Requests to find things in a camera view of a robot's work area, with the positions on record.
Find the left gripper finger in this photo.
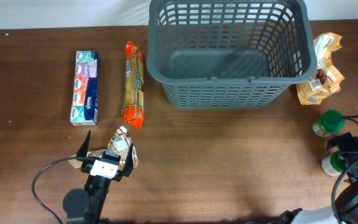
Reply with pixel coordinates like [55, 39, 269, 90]
[123, 144, 134, 177]
[76, 131, 91, 157]

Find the green lid peanut butter jar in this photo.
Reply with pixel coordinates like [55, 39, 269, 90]
[321, 147, 347, 176]

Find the green lid jar with label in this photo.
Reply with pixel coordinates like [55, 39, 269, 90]
[312, 110, 345, 138]

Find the red spaghetti packet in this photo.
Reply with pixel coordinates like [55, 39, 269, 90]
[122, 41, 145, 128]

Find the orange snack bag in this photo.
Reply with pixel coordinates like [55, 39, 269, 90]
[296, 32, 344, 105]

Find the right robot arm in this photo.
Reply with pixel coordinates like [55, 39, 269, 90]
[254, 118, 358, 224]

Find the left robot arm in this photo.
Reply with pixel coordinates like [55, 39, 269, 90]
[62, 133, 134, 224]

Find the brown white snack bag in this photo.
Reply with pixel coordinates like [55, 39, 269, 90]
[69, 126, 139, 169]

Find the Kleenex tissue multipack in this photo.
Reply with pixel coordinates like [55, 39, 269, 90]
[70, 50, 100, 126]

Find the grey plastic basket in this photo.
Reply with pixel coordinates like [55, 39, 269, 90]
[147, 0, 317, 108]

